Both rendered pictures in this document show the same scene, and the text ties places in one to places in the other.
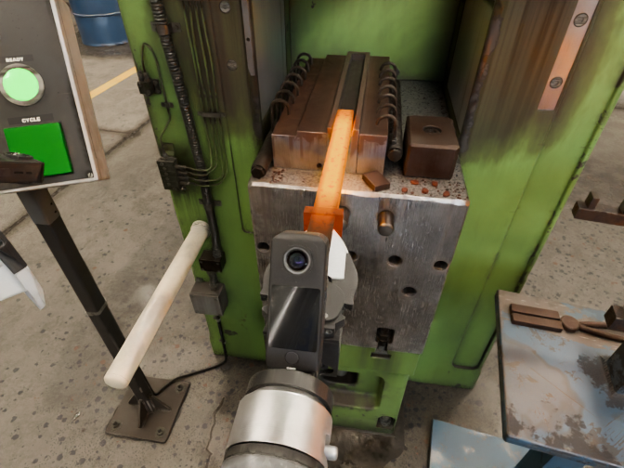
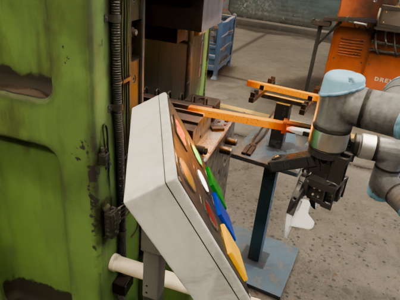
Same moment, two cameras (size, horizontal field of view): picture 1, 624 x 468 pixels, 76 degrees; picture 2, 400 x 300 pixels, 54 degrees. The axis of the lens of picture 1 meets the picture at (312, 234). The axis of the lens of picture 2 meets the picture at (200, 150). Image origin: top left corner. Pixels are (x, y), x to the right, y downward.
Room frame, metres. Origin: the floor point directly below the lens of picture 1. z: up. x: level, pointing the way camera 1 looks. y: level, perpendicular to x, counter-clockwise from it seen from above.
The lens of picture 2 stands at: (0.49, 1.12, 1.47)
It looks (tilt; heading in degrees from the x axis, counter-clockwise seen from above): 27 degrees down; 277
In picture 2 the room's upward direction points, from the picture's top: 5 degrees clockwise
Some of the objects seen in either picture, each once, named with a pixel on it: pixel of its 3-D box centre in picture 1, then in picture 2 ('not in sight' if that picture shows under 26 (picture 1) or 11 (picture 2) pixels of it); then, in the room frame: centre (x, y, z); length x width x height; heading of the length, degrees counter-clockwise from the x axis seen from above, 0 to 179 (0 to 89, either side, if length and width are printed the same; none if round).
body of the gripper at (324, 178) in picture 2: not in sight; (322, 174); (0.32, 0.39, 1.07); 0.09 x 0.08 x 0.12; 151
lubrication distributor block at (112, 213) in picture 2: (175, 173); (112, 220); (0.81, 0.32, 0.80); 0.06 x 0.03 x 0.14; 81
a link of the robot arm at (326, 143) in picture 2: not in sight; (329, 137); (0.32, 0.38, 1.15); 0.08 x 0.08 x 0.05
